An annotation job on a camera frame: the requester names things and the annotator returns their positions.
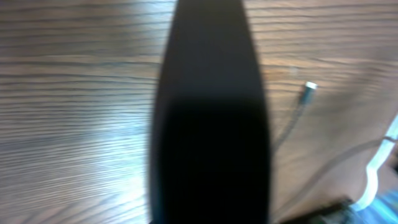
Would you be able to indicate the Samsung Galaxy smartphone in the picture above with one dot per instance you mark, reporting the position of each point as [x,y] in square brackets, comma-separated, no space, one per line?
[210,147]

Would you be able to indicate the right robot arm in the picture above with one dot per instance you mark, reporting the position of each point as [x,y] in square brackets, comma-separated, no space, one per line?
[387,145]

